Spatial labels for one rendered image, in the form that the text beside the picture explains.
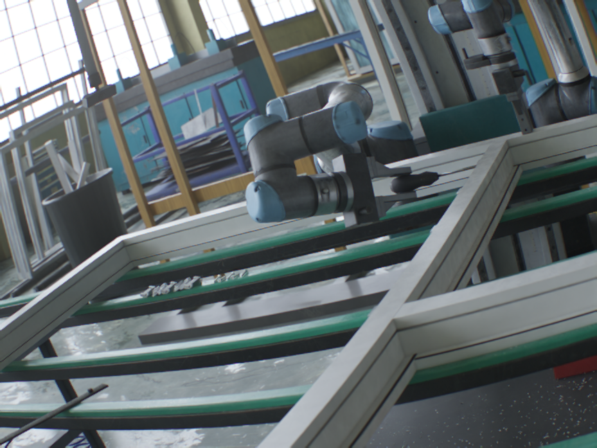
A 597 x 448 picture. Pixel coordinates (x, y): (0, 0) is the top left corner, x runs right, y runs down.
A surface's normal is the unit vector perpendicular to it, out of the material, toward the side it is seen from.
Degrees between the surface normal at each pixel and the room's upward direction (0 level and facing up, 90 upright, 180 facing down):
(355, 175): 78
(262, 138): 62
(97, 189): 94
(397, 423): 0
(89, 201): 94
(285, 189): 66
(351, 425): 90
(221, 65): 90
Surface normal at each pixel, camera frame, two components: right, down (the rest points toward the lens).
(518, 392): -0.35, -0.92
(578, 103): -0.51, 0.49
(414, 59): -0.28, 0.31
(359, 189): 0.37, -0.17
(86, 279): 0.85, -0.21
